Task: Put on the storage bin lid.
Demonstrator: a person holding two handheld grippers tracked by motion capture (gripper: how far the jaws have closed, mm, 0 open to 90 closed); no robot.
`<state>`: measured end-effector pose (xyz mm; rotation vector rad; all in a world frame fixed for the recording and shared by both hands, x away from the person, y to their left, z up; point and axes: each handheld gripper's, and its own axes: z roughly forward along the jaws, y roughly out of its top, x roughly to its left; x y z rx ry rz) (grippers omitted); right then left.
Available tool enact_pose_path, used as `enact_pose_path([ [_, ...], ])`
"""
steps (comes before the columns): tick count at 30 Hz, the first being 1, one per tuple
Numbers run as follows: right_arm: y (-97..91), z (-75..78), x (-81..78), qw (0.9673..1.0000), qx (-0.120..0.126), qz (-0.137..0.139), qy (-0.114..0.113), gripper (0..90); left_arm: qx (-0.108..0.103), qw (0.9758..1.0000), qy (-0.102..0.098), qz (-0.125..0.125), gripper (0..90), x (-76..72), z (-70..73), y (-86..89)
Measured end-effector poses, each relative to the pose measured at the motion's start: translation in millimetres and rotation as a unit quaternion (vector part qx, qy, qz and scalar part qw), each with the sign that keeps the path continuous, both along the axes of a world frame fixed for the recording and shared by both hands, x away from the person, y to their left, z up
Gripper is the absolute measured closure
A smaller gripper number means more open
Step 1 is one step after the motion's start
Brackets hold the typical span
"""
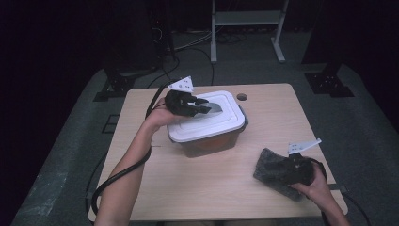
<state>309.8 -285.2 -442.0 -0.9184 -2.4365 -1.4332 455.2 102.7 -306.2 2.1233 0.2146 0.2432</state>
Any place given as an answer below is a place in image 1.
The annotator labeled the white-lidded plastic container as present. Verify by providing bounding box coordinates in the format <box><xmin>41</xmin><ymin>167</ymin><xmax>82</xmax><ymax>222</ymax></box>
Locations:
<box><xmin>167</xmin><ymin>89</ymin><xmax>247</xmax><ymax>144</ymax></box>

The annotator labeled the person's right hand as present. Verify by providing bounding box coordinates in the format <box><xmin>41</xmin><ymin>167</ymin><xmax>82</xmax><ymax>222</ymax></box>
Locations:
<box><xmin>290</xmin><ymin>163</ymin><xmax>328</xmax><ymax>203</ymax></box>

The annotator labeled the white floor cable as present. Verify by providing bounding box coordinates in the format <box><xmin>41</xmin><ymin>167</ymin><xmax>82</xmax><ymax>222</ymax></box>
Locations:
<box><xmin>173</xmin><ymin>29</ymin><xmax>215</xmax><ymax>53</ymax></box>

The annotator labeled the person's left hand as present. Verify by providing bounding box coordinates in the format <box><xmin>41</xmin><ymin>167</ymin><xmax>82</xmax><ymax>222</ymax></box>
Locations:
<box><xmin>144</xmin><ymin>97</ymin><xmax>186</xmax><ymax>131</ymax></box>

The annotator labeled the hand-held gripper cable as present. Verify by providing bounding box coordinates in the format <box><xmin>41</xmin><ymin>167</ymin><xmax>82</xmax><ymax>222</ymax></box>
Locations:
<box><xmin>90</xmin><ymin>83</ymin><xmax>172</xmax><ymax>218</ymax></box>
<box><xmin>309</xmin><ymin>157</ymin><xmax>327</xmax><ymax>185</ymax></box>

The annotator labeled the right hand-held gripper cable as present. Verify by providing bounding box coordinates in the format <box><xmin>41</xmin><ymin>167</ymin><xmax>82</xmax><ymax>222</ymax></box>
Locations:
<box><xmin>309</xmin><ymin>157</ymin><xmax>327</xmax><ymax>185</ymax></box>

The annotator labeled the thin black cable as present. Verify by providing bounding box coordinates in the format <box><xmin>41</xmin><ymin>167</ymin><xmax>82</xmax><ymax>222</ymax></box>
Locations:
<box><xmin>342</xmin><ymin>192</ymin><xmax>373</xmax><ymax>226</ymax></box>
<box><xmin>84</xmin><ymin>153</ymin><xmax>107</xmax><ymax>220</ymax></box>

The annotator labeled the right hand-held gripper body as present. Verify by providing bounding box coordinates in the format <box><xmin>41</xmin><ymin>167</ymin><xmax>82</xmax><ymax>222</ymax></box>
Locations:
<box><xmin>280</xmin><ymin>137</ymin><xmax>323</xmax><ymax>186</ymax></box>

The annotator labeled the left hand-held gripper cable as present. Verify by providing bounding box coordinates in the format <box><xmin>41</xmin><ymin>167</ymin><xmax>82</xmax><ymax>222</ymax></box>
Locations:
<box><xmin>90</xmin><ymin>83</ymin><xmax>172</xmax><ymax>218</ymax></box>

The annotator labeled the white metal stand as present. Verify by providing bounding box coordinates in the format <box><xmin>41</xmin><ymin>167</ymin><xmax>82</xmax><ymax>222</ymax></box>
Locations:
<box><xmin>210</xmin><ymin>0</ymin><xmax>290</xmax><ymax>64</ymax></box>

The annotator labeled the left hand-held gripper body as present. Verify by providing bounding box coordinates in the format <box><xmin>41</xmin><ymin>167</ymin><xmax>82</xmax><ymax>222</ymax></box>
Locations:
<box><xmin>165</xmin><ymin>75</ymin><xmax>201</xmax><ymax>118</ymax></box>

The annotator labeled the black stand base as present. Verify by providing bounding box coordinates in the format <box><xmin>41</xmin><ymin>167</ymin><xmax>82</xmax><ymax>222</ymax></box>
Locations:
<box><xmin>92</xmin><ymin>56</ymin><xmax>158</xmax><ymax>103</ymax></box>
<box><xmin>302</xmin><ymin>59</ymin><xmax>356</xmax><ymax>98</ymax></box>

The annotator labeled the black floor cable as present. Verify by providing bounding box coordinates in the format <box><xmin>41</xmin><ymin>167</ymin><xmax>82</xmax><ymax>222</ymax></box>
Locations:
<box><xmin>147</xmin><ymin>46</ymin><xmax>215</xmax><ymax>89</ymax></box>

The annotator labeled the grey fluffy cloth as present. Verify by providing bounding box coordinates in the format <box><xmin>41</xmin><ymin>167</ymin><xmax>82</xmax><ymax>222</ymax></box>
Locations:
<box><xmin>253</xmin><ymin>148</ymin><xmax>304</xmax><ymax>202</ymax></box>

